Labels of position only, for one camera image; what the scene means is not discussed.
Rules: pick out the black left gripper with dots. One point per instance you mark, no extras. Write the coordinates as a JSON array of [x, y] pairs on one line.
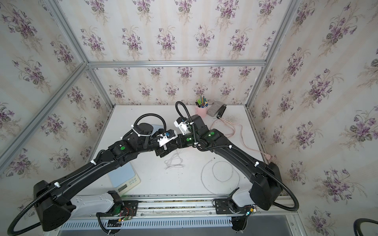
[[162, 151]]

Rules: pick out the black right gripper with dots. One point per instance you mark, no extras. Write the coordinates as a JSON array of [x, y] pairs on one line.
[[180, 142]]

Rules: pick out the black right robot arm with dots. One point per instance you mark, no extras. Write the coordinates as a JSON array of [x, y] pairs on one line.
[[266, 179]]

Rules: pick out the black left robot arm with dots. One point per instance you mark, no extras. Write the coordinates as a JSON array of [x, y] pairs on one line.
[[52, 201]]

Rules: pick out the pink metal pen bucket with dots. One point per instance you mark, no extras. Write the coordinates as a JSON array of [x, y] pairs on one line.
[[201, 111]]

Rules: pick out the pens and markers bundle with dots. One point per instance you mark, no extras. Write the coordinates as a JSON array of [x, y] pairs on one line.
[[202, 102]]

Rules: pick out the black stapler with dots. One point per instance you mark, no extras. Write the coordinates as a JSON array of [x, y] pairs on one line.
[[221, 111]]

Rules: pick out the black chair arc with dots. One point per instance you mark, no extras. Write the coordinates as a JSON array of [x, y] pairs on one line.
[[362, 226]]

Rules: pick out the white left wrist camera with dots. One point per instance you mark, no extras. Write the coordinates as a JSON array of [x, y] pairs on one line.
[[167, 137]]

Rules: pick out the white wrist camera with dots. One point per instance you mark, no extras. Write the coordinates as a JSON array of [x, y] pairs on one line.
[[167, 137], [183, 126]]

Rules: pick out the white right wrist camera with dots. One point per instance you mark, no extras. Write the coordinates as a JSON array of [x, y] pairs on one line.
[[183, 126]]

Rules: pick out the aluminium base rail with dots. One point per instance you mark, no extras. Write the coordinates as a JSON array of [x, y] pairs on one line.
[[181, 212]]

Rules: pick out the aluminium enclosure frame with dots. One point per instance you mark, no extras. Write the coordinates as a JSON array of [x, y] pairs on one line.
[[65, 63]]

